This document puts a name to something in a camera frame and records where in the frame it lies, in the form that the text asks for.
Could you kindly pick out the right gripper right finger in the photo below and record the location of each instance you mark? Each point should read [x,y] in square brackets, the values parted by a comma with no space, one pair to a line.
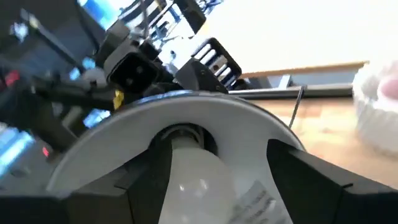
[335,199]

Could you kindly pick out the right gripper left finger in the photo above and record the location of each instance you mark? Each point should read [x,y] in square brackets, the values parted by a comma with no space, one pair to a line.
[93,202]

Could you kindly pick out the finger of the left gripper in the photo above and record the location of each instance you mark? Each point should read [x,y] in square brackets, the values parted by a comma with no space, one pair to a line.
[196,79]

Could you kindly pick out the white lightbulb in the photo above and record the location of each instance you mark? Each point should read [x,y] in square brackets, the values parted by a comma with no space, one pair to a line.
[192,186]

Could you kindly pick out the white textured pen cup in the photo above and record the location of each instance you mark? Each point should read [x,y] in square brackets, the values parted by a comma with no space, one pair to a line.
[376,124]

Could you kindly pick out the beige wooden desk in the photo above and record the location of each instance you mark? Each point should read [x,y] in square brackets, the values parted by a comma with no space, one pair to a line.
[295,71]

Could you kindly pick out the black aluminium rig frame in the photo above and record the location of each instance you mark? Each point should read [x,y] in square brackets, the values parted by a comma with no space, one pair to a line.
[295,91]

